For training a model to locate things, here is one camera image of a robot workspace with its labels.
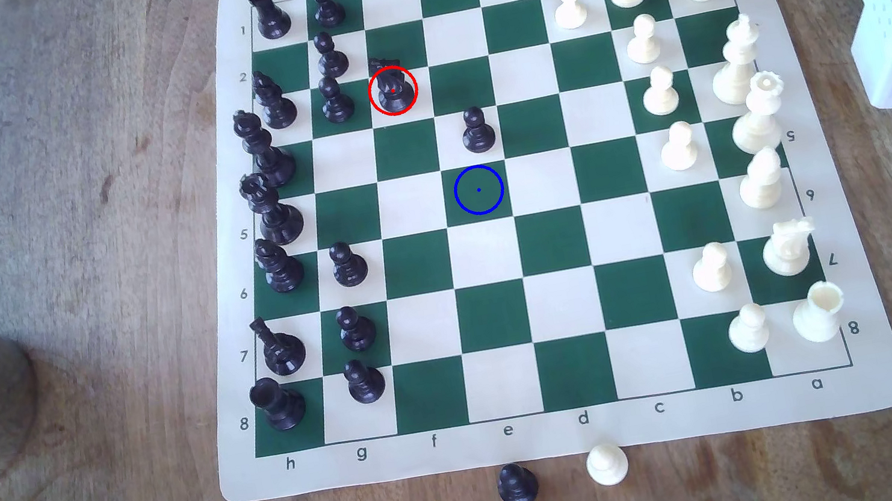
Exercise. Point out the black knight chess piece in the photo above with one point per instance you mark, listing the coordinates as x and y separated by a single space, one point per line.
394 93
282 353

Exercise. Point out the black pawn chess piece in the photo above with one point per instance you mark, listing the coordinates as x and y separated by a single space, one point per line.
337 104
365 385
349 269
329 11
478 135
357 334
332 61
518 489

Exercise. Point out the green and cream chess mat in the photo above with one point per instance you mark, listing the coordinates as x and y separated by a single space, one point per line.
556 249

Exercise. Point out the black bishop chess piece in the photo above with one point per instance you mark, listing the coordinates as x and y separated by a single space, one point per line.
283 272
277 110

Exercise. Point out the black queen chess piece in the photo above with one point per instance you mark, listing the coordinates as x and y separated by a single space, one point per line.
278 221

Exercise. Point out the black rook chess piece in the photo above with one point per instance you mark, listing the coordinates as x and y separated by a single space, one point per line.
282 410
269 17

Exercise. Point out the white pawn chess piece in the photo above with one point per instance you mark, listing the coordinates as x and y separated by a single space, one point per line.
750 332
570 10
660 99
713 273
644 46
608 466
679 152

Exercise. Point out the white queen chess piece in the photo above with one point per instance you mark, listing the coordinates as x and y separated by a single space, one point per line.
757 127

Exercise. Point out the white king chess piece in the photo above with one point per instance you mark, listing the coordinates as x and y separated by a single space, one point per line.
735 78

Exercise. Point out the white rook chess piece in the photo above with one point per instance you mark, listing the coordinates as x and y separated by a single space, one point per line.
818 315

